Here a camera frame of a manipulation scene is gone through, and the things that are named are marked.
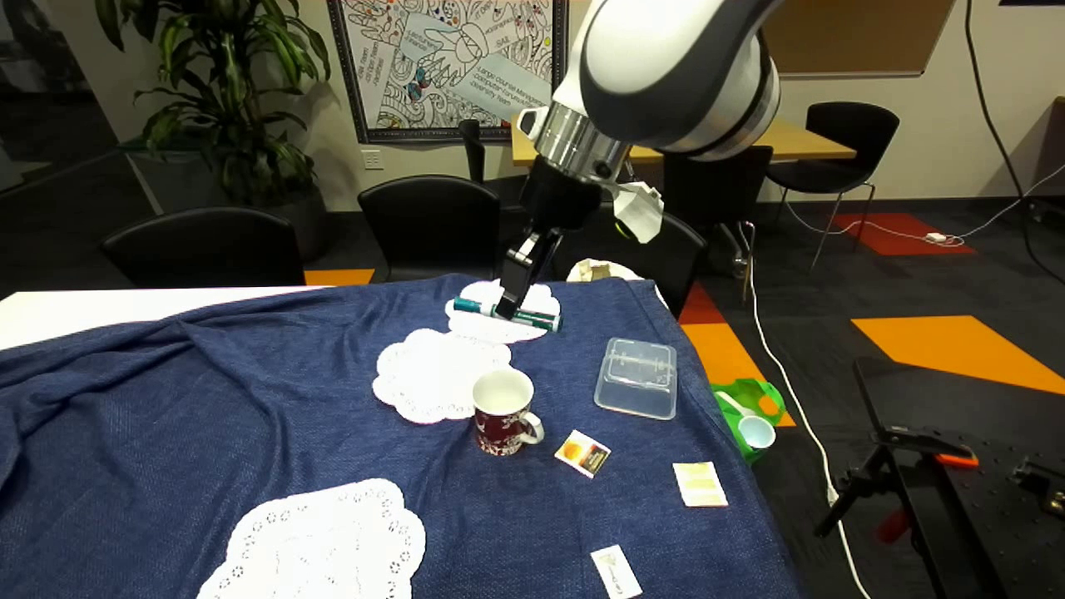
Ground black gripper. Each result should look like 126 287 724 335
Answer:
494 154 614 327

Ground white marker with teal cap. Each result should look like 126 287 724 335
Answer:
449 293 559 334

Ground dark red patterned mug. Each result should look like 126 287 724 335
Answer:
471 367 548 458

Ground white object behind cloth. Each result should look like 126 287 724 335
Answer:
565 255 647 287

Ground clear plastic container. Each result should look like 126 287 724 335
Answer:
593 335 684 423

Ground orange and white tea packet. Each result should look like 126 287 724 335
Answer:
553 426 615 484

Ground framed drawing board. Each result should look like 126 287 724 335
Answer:
327 0 573 148

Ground green plastic bowl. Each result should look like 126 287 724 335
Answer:
711 376 788 458

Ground cream sugar packet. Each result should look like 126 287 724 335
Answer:
668 458 732 513

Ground white printed packet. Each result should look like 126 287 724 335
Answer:
585 544 647 599

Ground large white paper doily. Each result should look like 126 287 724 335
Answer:
197 476 428 599

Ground dark blue cloth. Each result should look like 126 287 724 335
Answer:
0 272 809 599

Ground green potted plant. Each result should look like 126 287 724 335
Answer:
93 0 336 264

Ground brown cork board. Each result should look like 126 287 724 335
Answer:
759 0 958 79

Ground small black device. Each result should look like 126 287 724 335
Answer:
1008 455 1065 521

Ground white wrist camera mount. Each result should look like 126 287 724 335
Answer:
609 179 668 247

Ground white power cable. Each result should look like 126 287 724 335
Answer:
726 220 880 599

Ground black clamp orange handle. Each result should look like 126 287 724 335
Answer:
880 423 986 476
816 445 921 548

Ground black hanging cable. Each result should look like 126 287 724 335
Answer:
963 0 1065 287

